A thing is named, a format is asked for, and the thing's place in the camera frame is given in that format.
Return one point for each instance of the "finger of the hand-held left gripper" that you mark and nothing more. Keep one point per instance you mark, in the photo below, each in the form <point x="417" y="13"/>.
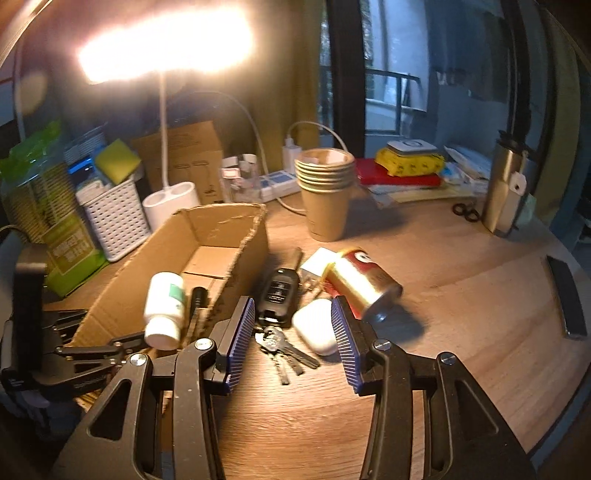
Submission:
<point x="62" y="325"/>
<point x="106" y="351"/>

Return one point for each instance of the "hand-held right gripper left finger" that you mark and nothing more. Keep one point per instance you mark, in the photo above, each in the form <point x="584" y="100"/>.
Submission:
<point x="238" y="344"/>

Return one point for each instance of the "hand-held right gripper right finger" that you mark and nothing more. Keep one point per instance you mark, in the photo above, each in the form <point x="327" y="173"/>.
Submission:
<point x="344" y="341"/>

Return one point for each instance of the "white earbud case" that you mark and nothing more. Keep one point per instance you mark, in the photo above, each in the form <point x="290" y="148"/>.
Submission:
<point x="314" y="325"/>

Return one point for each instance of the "black flashlight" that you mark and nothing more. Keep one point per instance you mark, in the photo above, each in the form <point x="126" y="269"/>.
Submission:
<point x="196" y="307"/>

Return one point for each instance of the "red metal can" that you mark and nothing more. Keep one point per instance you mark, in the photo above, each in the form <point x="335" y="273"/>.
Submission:
<point x="364" y="284"/>

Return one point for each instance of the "black car key with keys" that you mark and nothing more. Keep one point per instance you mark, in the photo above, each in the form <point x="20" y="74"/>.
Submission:
<point x="277" y="293"/>

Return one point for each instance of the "white pill bottle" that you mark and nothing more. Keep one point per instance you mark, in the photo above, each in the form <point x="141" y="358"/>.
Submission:
<point x="162" y="304"/>

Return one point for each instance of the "white charger adapter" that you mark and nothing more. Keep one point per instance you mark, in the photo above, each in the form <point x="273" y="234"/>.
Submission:
<point x="292" y="152"/>
<point x="316" y="267"/>

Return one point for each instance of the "cardboard box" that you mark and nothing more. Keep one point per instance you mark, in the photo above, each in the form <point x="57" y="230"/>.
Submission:
<point x="212" y="230"/>

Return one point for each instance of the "white plastic basket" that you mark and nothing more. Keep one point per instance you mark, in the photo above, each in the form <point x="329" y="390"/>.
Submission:
<point x="117" y="221"/>

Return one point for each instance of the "small white box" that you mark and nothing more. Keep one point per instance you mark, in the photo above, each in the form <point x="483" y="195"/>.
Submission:
<point x="92" y="191"/>

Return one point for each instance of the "stack of brown paper cups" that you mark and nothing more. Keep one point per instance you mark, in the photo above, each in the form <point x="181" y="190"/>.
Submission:
<point x="325" y="194"/>

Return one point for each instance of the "phone with lit screen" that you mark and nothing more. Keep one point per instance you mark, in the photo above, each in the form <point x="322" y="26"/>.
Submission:
<point x="83" y="170"/>

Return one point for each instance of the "clear glass jar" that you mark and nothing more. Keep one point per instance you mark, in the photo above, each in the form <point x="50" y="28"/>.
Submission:
<point x="242" y="182"/>

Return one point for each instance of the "white power strip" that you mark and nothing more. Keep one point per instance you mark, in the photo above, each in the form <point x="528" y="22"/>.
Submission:
<point x="279" y="182"/>

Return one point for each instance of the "red book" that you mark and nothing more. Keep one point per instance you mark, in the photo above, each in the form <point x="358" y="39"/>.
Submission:
<point x="397" y="180"/>

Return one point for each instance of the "yellow green sponge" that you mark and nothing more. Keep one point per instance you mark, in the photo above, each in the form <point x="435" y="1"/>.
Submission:
<point x="117" y="161"/>

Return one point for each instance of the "black scissors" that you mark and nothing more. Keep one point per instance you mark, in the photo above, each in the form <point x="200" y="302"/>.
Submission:
<point x="466" y="212"/>

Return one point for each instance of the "brown lamp carton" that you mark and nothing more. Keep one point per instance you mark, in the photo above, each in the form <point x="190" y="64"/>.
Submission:
<point x="194" y="147"/>

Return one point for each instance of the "white power bank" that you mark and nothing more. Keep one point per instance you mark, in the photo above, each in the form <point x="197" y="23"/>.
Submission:
<point x="411" y="146"/>

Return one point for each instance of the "white paper packets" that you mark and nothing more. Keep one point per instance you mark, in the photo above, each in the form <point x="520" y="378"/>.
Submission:
<point x="466" y="164"/>

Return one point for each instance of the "steel travel tumbler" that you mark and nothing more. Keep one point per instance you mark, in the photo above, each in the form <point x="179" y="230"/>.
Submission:
<point x="503" y="189"/>

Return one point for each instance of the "pale green packet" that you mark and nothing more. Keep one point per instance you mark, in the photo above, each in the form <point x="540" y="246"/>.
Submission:
<point x="527" y="210"/>

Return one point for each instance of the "black smartphone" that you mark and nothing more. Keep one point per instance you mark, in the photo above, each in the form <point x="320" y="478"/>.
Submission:
<point x="568" y="300"/>

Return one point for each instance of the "yellow curtain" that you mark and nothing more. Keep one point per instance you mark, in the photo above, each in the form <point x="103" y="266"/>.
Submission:
<point x="286" y="69"/>
<point x="570" y="138"/>

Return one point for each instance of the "white desk lamp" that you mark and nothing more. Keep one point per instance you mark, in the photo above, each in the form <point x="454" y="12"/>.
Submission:
<point x="166" y="41"/>

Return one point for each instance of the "black sliding door frame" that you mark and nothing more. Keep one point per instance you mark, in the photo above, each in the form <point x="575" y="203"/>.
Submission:
<point x="346" y="69"/>

